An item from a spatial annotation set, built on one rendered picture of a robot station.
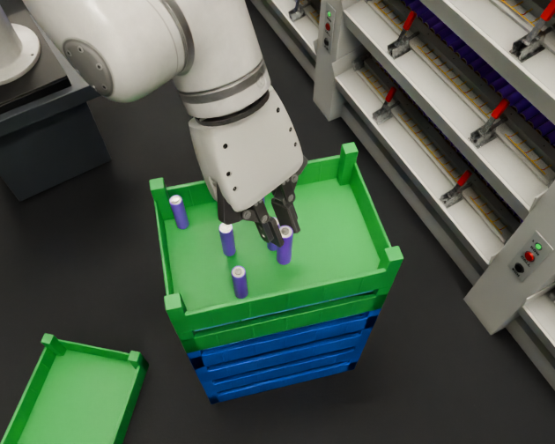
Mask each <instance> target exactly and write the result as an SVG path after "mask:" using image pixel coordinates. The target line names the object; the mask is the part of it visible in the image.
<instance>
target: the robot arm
mask: <svg viewBox="0 0 555 444"><path fill-rule="evenodd" d="M22 1H23V2H24V4H25V6H26V8H27V9H28V10H29V11H30V13H31V14H32V16H33V18H34V19H35V20H36V22H37V23H38V24H39V26H40V27H41V29H42V30H43V31H44V33H45V34H46V35H47V36H48V37H49V39H50V40H51V41H52V42H53V43H54V44H55V46H56V47H57V48H58V50H59V51H60V52H61V53H62V54H63V56H64V57H65V58H66V60H67V61H68V62H69V63H70V65H71V66H72V67H73V68H74V69H75V70H76V72H77V73H78V74H79V75H80V76H81V77H82V78H83V79H84V80H85V82H86V83H87V84H89V85H90V86H91V87H92V88H93V89H94V90H95V91H96V92H98V93H99V94H100V95H102V96H103V97H105V98H107V99H109V100H112V101H114V102H117V103H128V102H132V101H136V100H140V99H142V98H143V97H144V96H146V95H148V94H149V93H151V92H153V91H155V90H156V89H158V88H159V87H161V86H162V85H163V84H165V83H166V82H167V81H169V80H170V79H172V80H173V81H174V85H175V87H176V89H177V91H178V93H179V95H180V97H181V100H182V103H183V105H184V107H185V108H186V110H187V113H188V114H189V115H191V116H193V118H192V119H191V120H190V121H189V131H190V135H191V139H192V143H193V146H194V150H195V153H196V158H197V161H198V164H199V166H200V169H201V171H202V174H203V177H204V180H205V183H206V185H207V187H208V190H209V191H210V193H211V196H212V197H213V199H214V200H216V201H217V202H218V220H219V221H221V222H222V223H224V224H226V225H231V224H234V223H237V222H240V221H241V220H243V219H244V220H247V221H253V222H255V225H256V227H257V230H258V232H259V234H260V236H261V237H262V239H263V240H264V241H266V242H268V243H270V242H271V243H273V244H275V245H276V246H278V247H280V248H281V247H282V246H283V245H284V243H285V242H284V239H283V237H282V234H281V232H280V230H279V228H278V223H279V224H280V225H281V226H289V227H291V228H292V230H293V233H298V232H299V231H300V226H299V223H298V220H297V219H298V215H297V212H296V210H295V208H294V205H293V202H294V201H295V198H296V196H295V193H294V190H295V188H296V185H297V182H298V179H299V175H300V174H301V173H302V171H303V170H304V169H305V167H306V166H307V163H308V160H307V158H306V157H305V156H304V155H303V154H302V150H301V147H300V142H299V139H298V137H297V135H296V132H295V129H294V127H293V125H292V122H291V119H290V117H289V115H288V114H287V112H286V110H285V107H284V105H283V103H282V101H281V100H280V98H279V97H278V95H277V93H276V92H275V90H274V88H273V87H272V86H271V85H270V76H269V73H268V71H267V68H266V65H265V62H264V60H263V55H262V51H261V49H260V46H259V43H258V40H257V38H256V35H255V30H254V28H253V25H252V22H251V18H250V16H249V13H248V8H247V6H246V3H245V0H22ZM40 54H41V44H40V41H39V39H38V37H37V36H36V34H35V33H34V32H33V31H32V30H30V29H29V28H27V27H25V26H21V25H17V24H11V22H10V20H9V19H8V18H7V16H6V14H5V12H4V10H3V8H2V6H1V4H0V85H5V84H8V83H10V82H12V81H14V80H16V79H18V78H20V77H22V76H23V75H25V74H26V73H27V72H28V71H29V70H30V69H32V67H33V66H34V65H35V64H36V62H37V61H38V59H39V57H40ZM270 192H271V193H272V195H273V196H274V197H272V198H271V204H272V207H273V210H274V212H275V214H276V216H277V221H278V223H277V221H276V220H275V219H274V218H273V217H271V216H270V215H269V213H268V212H267V209H266V207H265V204H264V202H263V198H264V197H265V196H266V195H268V194H269V193H270Z"/></svg>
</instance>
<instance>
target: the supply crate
mask: <svg viewBox="0 0 555 444"><path fill-rule="evenodd" d="M357 157H358V149H357V147H356V145H355V143H354V142H353V143H348V144H342V147H341V152H340V156H339V155H337V156H331V157H327V158H322V159H313V160H309V161H308V163H307V166H306V167H305V169H304V170H303V171H302V173H301V174H300V175H299V179H298V182H297V185H296V188H295V190H294V193H295V196H296V198H295V201H294V202H293V205H294V208H295V210H296V212H297V215H298V219H297V220H298V223H299V226H300V231H299V232H298V233H294V234H293V237H292V260H291V261H290V262H289V263H288V264H286V265H283V264H280V263H278V261H277V250H276V251H271V250H269V249H268V248H267V242H266V241H264V240H263V239H262V237H261V236H260V234H259V232H258V230H257V227H256V225H255V222H253V221H247V220H244V219H243V220H241V221H240V222H237V223H234V224H231V225H232V226H233V237H234V243H235V249H236V252H235V254H234V255H232V256H226V255H224V253H223V248H222V243H221V239H220V234H219V229H218V228H219V226H220V225H221V224H222V222H221V221H219V220H218V202H217V201H216V200H214V199H213V197H212V196H211V193H210V191H209V190H208V187H207V185H206V183H205V181H196V182H191V183H186V184H182V185H177V186H172V187H166V184H165V181H164V179H163V178H158V179H152V180H149V183H150V190H151V193H152V197H153V200H154V205H155V212H156V219H157V226H158V233H159V245H160V253H161V260H162V266H163V273H164V280H165V287H166V296H164V301H165V308H166V312H167V314H168V316H169V319H170V321H171V323H172V324H173V326H174V329H175V331H176V334H180V333H184V332H188V331H192V330H196V329H203V328H208V327H211V326H215V325H219V324H223V323H228V322H235V321H238V320H242V319H247V318H250V317H255V316H258V315H266V314H270V313H274V312H277V311H282V310H286V309H290V308H294V307H301V306H305V305H309V304H313V303H317V302H321V301H325V300H332V299H336V298H340V297H344V296H348V295H353V294H356V293H361V292H367V291H372V290H375V289H380V288H383V287H388V286H392V284H393V282H394V280H395V277H396V274H397V272H398V271H399V268H400V266H401V264H402V262H403V255H402V252H401V250H400V248H399V247H398V246H395V247H391V245H390V243H389V239H388V237H387V235H386V233H385V231H384V228H383V226H382V223H381V221H380V218H379V216H378V213H377V211H376V209H375V207H374V204H373V201H372V199H371V197H370V195H369V193H368V190H367V188H366V184H365V183H364V180H363V178H362V175H361V173H360V171H359V168H358V165H357V163H356V160H357ZM174 195H178V196H181V197H182V200H183V203H184V207H185V210H186V213H187V216H188V220H189V226H188V227H187V228H186V229H180V228H178V227H177V225H176V222H175V219H174V214H173V211H172V208H171V205H170V203H169V199H170V197H171V196H174ZM235 266H242V267H243V268H244V269H245V271H246V277H247V284H248V296H247V297H246V298H244V299H238V298H237V297H236V296H235V293H234V289H233V279H232V273H231V272H232V269H233V268H234V267H235Z"/></svg>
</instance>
